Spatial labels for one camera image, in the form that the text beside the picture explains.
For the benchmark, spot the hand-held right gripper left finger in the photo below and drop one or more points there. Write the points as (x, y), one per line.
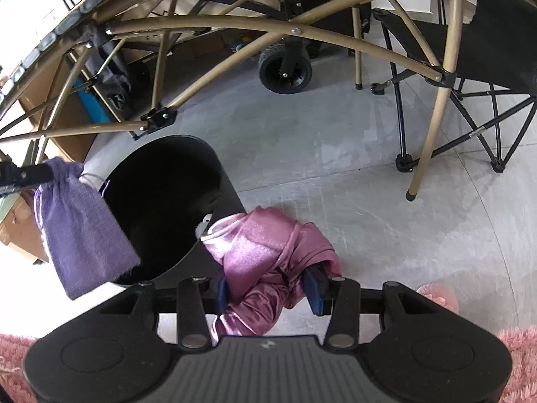
(221, 297)

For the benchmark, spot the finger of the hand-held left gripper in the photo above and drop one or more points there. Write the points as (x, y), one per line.
(10, 189)
(29, 173)

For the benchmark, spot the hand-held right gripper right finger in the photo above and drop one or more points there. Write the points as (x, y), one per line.
(314, 294)

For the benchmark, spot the black round bin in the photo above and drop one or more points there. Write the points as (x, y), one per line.
(168, 189)

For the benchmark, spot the cardboard box with green liner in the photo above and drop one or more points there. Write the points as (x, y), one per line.
(16, 239)

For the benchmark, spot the blue storage box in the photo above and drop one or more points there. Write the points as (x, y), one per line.
(92, 100)

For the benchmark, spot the pink fluffy slipper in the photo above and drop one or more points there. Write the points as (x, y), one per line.
(436, 298)

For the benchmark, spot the pink fluffy clothing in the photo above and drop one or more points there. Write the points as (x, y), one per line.
(14, 369)
(522, 365)

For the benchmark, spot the folding wagon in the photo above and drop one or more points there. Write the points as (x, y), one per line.
(285, 69)

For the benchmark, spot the black folding chair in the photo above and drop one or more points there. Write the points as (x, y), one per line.
(495, 42)

